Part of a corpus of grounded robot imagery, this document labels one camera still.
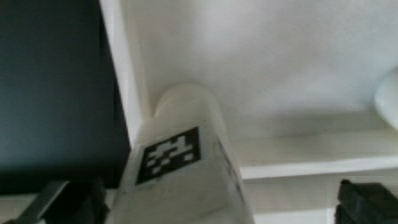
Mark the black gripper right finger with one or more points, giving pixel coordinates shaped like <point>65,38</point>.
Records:
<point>367,204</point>

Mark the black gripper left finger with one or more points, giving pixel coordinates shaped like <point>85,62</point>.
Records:
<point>67,204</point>

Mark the white table leg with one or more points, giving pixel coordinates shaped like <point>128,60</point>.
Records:
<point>181,184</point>

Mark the white square tabletop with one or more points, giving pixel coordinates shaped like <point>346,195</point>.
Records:
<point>291,57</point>

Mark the white U-shaped obstacle fence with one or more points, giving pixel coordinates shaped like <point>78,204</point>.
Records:
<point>289,200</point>

